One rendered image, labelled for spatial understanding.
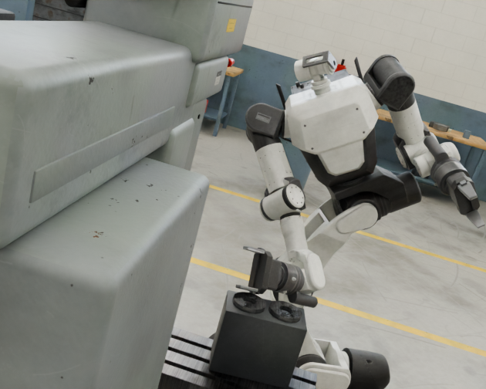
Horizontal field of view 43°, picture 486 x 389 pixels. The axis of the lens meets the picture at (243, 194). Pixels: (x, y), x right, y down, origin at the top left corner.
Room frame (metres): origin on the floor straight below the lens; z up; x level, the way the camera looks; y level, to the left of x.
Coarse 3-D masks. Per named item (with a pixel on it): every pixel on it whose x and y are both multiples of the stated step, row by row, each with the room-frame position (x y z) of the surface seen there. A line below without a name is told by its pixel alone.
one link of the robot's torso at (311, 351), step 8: (272, 296) 2.01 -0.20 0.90; (280, 296) 1.88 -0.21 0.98; (296, 304) 1.89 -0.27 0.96; (304, 344) 1.95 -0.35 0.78; (312, 344) 1.96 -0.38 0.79; (304, 352) 1.96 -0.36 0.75; (312, 352) 1.96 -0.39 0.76; (320, 352) 2.00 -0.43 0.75; (304, 360) 1.94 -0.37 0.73; (312, 360) 1.94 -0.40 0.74; (320, 360) 1.95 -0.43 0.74
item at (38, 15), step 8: (40, 0) 9.27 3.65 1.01; (48, 0) 9.25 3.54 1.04; (56, 0) 9.24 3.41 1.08; (40, 8) 9.26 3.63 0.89; (48, 8) 9.25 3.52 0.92; (56, 8) 9.22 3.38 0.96; (64, 8) 9.23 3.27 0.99; (72, 8) 9.22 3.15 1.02; (80, 8) 9.21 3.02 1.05; (40, 16) 9.26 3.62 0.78; (48, 16) 9.25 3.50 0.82; (56, 16) 9.24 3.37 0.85; (64, 16) 9.23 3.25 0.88; (72, 16) 9.22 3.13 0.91; (80, 16) 9.20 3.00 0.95
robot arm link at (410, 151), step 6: (414, 144) 2.03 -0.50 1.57; (420, 144) 2.02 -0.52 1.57; (402, 150) 2.02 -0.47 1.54; (408, 150) 2.02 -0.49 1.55; (414, 150) 2.01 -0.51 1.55; (420, 150) 1.96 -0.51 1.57; (408, 156) 2.01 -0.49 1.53; (414, 156) 1.99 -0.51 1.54; (408, 162) 2.01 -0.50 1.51; (408, 168) 2.03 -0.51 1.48
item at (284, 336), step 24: (240, 312) 1.43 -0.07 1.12; (264, 312) 1.46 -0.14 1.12; (288, 312) 1.50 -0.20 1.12; (216, 336) 1.47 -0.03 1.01; (240, 336) 1.42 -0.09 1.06; (264, 336) 1.42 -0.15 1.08; (288, 336) 1.43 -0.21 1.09; (216, 360) 1.42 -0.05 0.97; (240, 360) 1.42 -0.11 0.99; (264, 360) 1.42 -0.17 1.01; (288, 360) 1.43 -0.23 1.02; (288, 384) 1.43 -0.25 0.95
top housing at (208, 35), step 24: (96, 0) 1.25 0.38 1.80; (120, 0) 1.24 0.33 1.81; (144, 0) 1.24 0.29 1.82; (168, 0) 1.23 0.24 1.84; (192, 0) 1.23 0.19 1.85; (216, 0) 1.24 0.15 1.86; (240, 0) 1.48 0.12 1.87; (120, 24) 1.24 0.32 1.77; (144, 24) 1.24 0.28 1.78; (168, 24) 1.23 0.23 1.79; (192, 24) 1.23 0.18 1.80; (216, 24) 1.28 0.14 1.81; (240, 24) 1.56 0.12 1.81; (192, 48) 1.23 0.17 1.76; (216, 48) 1.34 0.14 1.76; (240, 48) 1.65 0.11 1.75
